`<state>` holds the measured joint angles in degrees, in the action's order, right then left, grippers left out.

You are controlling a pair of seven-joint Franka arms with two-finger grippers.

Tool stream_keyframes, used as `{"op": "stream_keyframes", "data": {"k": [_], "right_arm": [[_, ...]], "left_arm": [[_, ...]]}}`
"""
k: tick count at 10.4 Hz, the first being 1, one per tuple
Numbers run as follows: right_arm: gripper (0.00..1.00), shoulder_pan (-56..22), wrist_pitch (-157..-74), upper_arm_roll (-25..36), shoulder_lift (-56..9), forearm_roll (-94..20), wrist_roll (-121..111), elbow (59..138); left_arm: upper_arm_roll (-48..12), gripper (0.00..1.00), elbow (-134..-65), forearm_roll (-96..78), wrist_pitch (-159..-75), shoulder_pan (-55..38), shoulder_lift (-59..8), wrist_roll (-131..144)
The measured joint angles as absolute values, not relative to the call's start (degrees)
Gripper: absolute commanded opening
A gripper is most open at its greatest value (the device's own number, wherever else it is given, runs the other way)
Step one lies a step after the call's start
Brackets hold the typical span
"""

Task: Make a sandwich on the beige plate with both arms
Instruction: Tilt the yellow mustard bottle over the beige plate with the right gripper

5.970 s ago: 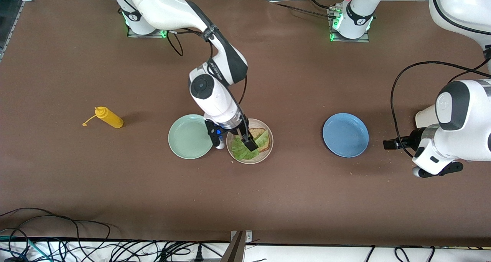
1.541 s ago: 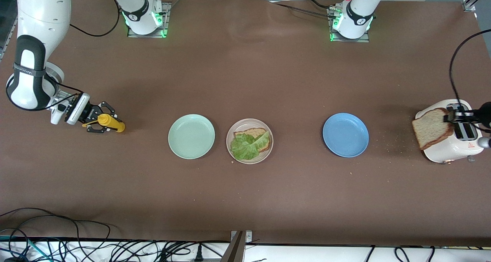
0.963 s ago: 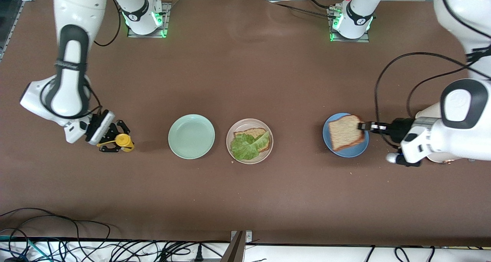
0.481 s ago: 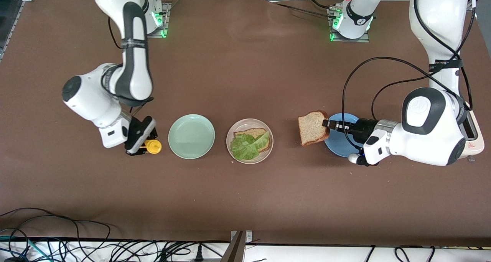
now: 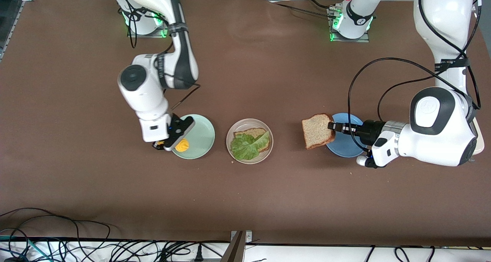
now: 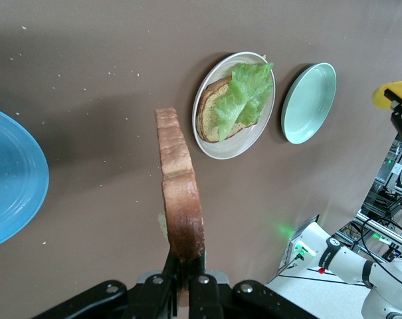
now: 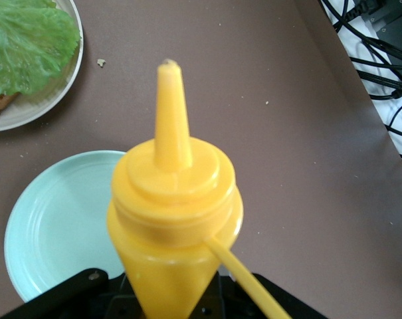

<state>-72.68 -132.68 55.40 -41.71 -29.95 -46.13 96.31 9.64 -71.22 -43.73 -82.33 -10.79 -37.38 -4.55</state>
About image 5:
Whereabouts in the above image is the black cable across tabletop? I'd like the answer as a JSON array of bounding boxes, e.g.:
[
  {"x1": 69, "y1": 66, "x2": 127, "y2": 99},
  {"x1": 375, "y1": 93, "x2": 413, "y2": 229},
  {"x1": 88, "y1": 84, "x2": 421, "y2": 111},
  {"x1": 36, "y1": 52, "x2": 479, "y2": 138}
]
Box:
[{"x1": 265, "y1": 0, "x2": 338, "y2": 19}]

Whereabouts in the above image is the grey metal post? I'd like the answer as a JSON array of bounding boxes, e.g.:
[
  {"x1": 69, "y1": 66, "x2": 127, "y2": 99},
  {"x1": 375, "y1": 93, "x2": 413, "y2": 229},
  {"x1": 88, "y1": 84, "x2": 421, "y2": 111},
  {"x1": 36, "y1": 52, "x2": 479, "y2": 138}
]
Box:
[{"x1": 221, "y1": 231, "x2": 246, "y2": 262}]

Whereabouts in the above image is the yellow squeeze bottle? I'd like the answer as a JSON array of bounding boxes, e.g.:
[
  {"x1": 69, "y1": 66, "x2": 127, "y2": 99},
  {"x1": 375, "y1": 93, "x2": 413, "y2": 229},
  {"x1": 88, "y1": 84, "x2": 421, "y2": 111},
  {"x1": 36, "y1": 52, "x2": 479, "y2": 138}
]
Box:
[{"x1": 154, "y1": 138, "x2": 191, "y2": 153}]

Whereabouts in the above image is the aluminium frame rail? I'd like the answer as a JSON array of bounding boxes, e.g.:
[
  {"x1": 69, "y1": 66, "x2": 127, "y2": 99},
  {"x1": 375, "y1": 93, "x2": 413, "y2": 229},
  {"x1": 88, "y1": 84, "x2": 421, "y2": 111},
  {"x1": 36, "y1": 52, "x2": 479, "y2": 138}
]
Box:
[{"x1": 0, "y1": 0, "x2": 39, "y2": 59}]

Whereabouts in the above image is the small metal table bracket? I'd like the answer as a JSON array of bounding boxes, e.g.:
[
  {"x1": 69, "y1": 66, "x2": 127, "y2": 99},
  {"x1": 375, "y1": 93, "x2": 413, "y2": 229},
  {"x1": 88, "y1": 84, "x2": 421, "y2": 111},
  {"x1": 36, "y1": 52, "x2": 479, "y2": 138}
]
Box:
[{"x1": 230, "y1": 230, "x2": 253, "y2": 244}]

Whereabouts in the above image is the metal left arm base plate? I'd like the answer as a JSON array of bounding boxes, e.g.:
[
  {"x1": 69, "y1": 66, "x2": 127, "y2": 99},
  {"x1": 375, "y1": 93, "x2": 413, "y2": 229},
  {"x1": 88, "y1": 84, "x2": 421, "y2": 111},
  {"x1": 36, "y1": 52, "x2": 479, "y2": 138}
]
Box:
[{"x1": 329, "y1": 7, "x2": 371, "y2": 43}]

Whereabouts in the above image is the white two-slot toaster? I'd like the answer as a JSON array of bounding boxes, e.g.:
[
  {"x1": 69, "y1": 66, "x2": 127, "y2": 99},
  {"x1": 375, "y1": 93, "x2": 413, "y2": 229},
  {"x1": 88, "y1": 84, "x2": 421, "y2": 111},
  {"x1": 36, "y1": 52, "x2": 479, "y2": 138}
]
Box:
[{"x1": 471, "y1": 114, "x2": 485, "y2": 157}]

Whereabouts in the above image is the beige plate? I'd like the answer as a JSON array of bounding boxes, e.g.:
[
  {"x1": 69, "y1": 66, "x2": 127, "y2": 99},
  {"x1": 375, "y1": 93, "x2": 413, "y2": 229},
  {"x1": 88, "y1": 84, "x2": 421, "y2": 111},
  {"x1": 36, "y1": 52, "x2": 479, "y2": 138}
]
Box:
[{"x1": 226, "y1": 119, "x2": 274, "y2": 165}]

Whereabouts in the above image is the black cable tangle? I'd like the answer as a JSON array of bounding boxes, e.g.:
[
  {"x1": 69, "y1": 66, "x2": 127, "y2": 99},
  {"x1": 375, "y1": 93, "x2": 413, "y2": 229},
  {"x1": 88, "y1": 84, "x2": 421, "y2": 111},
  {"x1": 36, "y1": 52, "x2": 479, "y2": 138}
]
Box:
[{"x1": 0, "y1": 231, "x2": 269, "y2": 262}]

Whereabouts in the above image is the toasted bread slice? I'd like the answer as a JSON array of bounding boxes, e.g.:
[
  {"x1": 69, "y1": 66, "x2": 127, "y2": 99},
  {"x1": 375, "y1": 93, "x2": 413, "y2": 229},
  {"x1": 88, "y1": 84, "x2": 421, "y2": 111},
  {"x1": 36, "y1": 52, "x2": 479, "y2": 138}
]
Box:
[
  {"x1": 233, "y1": 128, "x2": 271, "y2": 153},
  {"x1": 302, "y1": 113, "x2": 336, "y2": 150}
]

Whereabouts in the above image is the blue plate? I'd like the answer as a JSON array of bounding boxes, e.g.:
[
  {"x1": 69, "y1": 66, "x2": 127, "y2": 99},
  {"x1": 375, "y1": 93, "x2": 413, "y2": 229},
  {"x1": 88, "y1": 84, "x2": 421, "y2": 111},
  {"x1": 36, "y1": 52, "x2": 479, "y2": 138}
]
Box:
[{"x1": 325, "y1": 113, "x2": 369, "y2": 158}]

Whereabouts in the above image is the mint green plate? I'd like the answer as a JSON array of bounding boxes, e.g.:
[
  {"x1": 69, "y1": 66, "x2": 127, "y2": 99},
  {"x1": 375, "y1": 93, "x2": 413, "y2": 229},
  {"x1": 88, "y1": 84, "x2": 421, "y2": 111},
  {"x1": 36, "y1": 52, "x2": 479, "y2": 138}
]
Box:
[{"x1": 168, "y1": 114, "x2": 216, "y2": 160}]

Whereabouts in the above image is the teal cable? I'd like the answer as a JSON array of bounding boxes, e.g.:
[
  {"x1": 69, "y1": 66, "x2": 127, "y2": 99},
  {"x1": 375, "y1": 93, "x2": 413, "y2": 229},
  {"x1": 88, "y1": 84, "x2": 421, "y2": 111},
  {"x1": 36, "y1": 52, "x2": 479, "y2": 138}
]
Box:
[{"x1": 0, "y1": 235, "x2": 48, "y2": 262}]

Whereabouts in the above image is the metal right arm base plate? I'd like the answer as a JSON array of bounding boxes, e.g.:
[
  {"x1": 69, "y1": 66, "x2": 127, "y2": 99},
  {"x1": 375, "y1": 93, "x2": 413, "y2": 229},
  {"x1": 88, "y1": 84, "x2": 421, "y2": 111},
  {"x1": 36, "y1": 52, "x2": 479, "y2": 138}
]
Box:
[{"x1": 127, "y1": 11, "x2": 169, "y2": 38}]

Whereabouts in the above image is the black looping cable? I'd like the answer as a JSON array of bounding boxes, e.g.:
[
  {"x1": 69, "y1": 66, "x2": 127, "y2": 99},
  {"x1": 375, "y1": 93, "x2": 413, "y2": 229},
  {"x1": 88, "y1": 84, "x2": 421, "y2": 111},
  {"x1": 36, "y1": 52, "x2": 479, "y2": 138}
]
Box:
[{"x1": 0, "y1": 208, "x2": 112, "y2": 262}]

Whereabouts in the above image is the green lettuce leaf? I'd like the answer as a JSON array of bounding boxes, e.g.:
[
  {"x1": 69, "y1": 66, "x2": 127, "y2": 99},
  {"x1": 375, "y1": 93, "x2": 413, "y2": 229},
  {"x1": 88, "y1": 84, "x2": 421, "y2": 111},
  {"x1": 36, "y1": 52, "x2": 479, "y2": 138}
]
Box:
[{"x1": 229, "y1": 131, "x2": 270, "y2": 161}]

